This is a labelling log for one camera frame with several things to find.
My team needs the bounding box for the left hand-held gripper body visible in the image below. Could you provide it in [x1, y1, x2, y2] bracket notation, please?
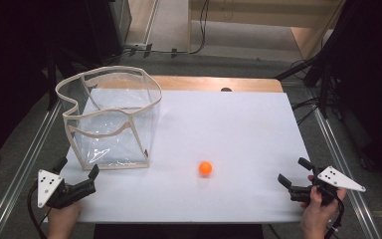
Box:
[37, 169, 96, 210]

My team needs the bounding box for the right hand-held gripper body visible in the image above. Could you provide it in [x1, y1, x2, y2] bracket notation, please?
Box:
[287, 165, 367, 206]

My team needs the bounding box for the clear plastic bag beige trim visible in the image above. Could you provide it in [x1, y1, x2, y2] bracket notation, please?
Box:
[55, 65, 164, 171]

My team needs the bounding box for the orange ball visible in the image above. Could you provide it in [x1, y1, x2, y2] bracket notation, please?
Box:
[198, 160, 214, 177]

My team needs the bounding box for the person's left hand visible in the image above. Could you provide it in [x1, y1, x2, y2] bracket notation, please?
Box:
[47, 200, 84, 239]

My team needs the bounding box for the person's right hand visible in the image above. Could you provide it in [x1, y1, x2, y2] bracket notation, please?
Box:
[299, 174, 348, 239]

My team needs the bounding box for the white board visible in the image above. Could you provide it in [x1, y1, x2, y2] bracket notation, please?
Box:
[47, 87, 313, 224]

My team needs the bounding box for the black metal stand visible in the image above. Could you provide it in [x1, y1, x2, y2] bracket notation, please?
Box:
[45, 49, 60, 113]

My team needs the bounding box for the black tripod stand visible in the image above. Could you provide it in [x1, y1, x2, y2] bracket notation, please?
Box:
[274, 49, 334, 120]

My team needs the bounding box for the person's dark clothing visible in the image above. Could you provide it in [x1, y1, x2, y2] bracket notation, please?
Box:
[94, 223, 266, 239]

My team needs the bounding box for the black curtain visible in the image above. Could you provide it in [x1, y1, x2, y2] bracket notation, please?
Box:
[0, 0, 91, 165]

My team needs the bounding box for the light wooden shelf unit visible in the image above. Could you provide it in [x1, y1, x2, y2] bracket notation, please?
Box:
[186, 0, 346, 62]

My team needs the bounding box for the aluminium rail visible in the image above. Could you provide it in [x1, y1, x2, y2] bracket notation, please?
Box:
[312, 107, 382, 239]
[0, 99, 63, 239]

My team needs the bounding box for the left hand-held gripper cable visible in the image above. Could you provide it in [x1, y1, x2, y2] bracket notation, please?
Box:
[27, 182, 50, 239]

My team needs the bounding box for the hand-held gripper cable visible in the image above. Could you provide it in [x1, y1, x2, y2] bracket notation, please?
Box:
[27, 182, 50, 239]
[323, 194, 346, 239]

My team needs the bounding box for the right hand-held gripper cable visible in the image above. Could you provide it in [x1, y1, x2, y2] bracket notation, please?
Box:
[323, 194, 346, 239]

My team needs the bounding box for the black cable by tripod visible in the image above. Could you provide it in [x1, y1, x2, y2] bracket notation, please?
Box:
[290, 96, 322, 126]

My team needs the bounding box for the long black floor cable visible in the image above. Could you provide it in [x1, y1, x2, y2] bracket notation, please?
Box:
[105, 0, 211, 63]

